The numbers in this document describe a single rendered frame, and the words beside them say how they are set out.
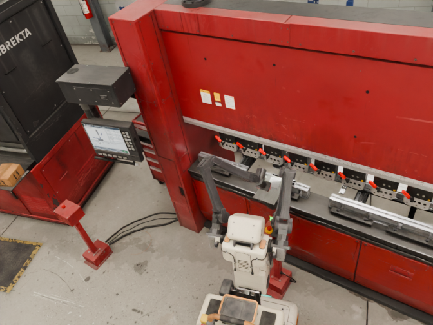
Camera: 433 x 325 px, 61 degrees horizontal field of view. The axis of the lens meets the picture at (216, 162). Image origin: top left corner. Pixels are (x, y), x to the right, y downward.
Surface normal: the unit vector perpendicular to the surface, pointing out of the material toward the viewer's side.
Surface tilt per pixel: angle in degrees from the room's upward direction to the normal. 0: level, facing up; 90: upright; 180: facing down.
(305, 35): 90
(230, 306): 0
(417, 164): 90
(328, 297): 0
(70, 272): 0
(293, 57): 90
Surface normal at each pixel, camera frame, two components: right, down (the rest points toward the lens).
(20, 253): -0.15, -0.73
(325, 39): -0.53, 0.63
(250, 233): -0.32, 0.02
